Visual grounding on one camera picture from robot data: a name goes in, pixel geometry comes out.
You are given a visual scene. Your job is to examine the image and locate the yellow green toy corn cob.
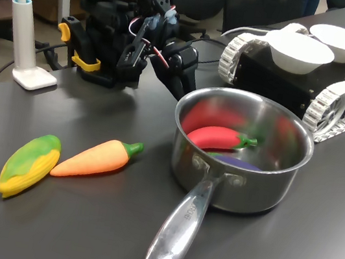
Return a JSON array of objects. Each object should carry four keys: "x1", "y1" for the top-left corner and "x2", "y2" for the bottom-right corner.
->
[{"x1": 0, "y1": 128, "x2": 64, "y2": 206}]

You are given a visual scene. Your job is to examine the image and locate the red toy chilli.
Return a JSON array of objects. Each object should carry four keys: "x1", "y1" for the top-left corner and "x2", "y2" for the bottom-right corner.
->
[{"x1": 185, "y1": 121, "x2": 260, "y2": 158}]

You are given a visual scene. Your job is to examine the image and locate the black yellow clamp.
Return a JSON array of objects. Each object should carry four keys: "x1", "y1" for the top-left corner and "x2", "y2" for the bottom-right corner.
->
[{"x1": 50, "y1": 14, "x2": 124, "y2": 90}]

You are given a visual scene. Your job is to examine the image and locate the steel pan with long handle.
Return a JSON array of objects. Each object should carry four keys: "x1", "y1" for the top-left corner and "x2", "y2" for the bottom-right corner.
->
[{"x1": 137, "y1": 77, "x2": 322, "y2": 259}]

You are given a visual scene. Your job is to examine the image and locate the black vehicle with white tracks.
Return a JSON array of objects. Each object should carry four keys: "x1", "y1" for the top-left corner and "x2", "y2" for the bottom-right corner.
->
[{"x1": 209, "y1": 11, "x2": 345, "y2": 147}]

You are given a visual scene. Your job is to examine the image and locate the long black cable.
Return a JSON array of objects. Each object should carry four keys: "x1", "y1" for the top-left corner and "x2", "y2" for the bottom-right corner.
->
[{"x1": 173, "y1": 32, "x2": 228, "y2": 68}]

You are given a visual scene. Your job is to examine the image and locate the red white black servo wire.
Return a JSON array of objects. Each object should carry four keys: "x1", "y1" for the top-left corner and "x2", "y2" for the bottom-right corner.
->
[{"x1": 122, "y1": 14, "x2": 177, "y2": 70}]

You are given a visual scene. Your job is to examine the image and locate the white bowl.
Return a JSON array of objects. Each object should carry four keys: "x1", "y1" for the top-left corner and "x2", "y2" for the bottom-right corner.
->
[
  {"x1": 305, "y1": 21, "x2": 345, "y2": 65},
  {"x1": 260, "y1": 27, "x2": 339, "y2": 80}
]

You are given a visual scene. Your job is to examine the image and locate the pale grey putty lump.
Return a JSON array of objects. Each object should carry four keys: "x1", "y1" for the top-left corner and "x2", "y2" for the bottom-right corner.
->
[{"x1": 147, "y1": 6, "x2": 180, "y2": 36}]

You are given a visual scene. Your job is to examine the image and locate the orange toy carrot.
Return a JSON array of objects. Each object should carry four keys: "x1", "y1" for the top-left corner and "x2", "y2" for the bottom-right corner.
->
[{"x1": 49, "y1": 129, "x2": 145, "y2": 190}]

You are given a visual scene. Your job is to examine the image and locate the purple toy aubergine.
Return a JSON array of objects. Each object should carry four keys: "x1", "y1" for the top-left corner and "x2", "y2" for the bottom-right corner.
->
[{"x1": 206, "y1": 152, "x2": 263, "y2": 173}]

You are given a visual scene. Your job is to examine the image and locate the white lamp post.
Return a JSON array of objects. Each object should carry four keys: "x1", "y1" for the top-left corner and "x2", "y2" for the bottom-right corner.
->
[{"x1": 0, "y1": 0, "x2": 71, "y2": 95}]

